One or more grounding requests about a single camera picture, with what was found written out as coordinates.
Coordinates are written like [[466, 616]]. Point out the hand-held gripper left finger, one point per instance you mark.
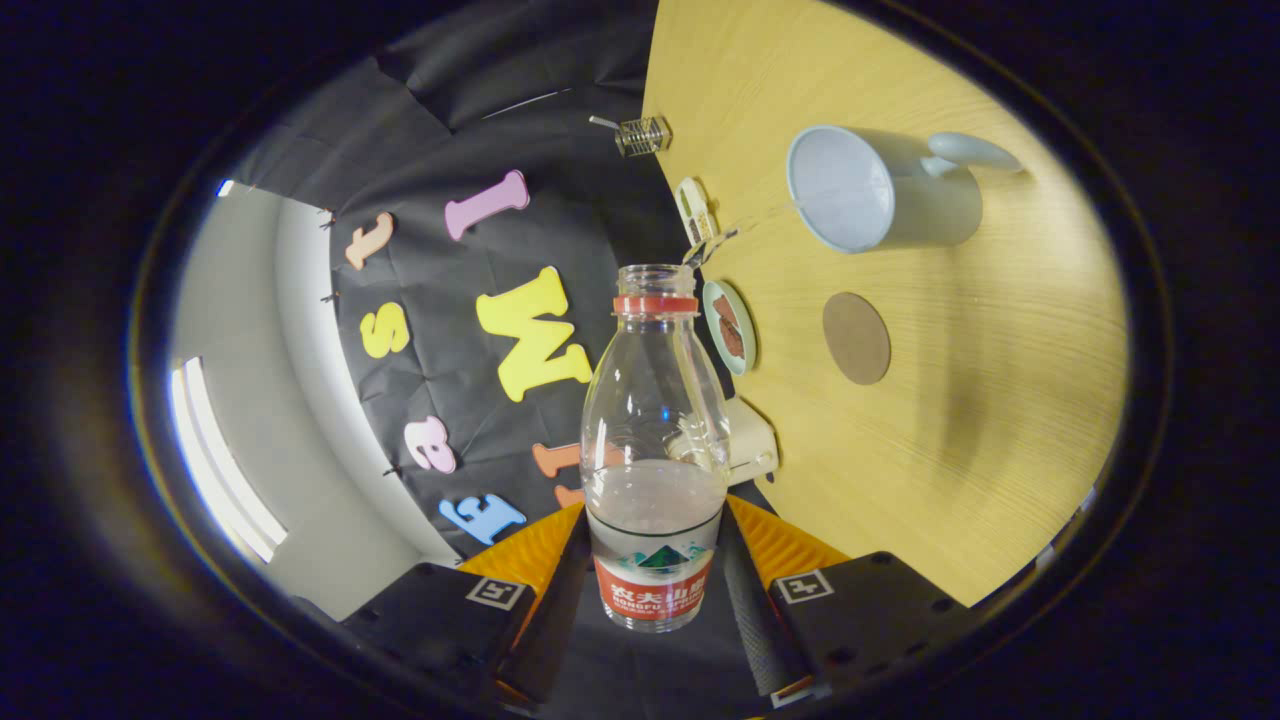
[[560, 620]]

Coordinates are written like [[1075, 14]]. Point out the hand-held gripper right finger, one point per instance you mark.
[[750, 620]]

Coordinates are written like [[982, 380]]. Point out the clear plastic bottle red label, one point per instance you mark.
[[655, 520]]

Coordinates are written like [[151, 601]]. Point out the brown round coaster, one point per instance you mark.
[[857, 338]]

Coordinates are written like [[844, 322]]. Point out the white cup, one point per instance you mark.
[[900, 200]]

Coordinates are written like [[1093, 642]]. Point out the white toaster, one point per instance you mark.
[[755, 445]]

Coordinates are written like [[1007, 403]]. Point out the brown meat slices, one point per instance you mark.
[[730, 328]]

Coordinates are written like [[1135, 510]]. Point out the pale green plate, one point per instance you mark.
[[709, 310]]

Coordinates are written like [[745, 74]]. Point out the wooden table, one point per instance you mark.
[[1000, 400]]

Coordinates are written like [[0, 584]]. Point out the long ceiling light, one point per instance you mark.
[[225, 460]]

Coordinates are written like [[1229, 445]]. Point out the white divided dish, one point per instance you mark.
[[692, 205]]

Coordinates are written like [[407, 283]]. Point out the black backdrop cloth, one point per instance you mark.
[[560, 170]]

